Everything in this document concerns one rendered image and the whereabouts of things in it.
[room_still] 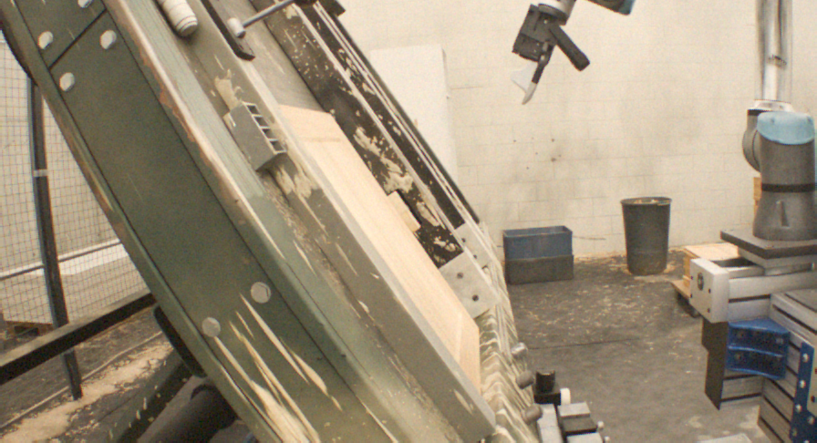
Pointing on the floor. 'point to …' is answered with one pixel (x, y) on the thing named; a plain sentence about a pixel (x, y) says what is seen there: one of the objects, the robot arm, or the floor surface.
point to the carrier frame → (62, 337)
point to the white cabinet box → (423, 94)
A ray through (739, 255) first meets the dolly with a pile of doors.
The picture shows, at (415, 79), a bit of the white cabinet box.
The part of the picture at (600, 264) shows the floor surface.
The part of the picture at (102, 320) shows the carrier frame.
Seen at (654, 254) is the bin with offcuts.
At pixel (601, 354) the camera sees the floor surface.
